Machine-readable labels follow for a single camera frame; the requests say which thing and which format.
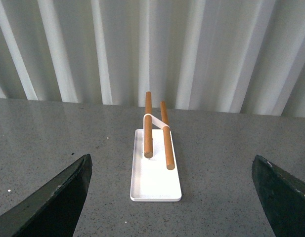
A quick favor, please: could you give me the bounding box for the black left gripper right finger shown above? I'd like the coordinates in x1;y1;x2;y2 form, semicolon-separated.
252;155;305;237

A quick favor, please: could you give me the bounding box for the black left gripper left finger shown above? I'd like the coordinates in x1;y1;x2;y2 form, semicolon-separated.
0;154;92;237

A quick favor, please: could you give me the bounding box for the white rack with wooden bars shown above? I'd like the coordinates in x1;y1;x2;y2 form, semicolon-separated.
130;91;182;202

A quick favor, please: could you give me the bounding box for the white pleated curtain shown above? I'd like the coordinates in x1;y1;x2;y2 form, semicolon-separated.
0;0;305;117

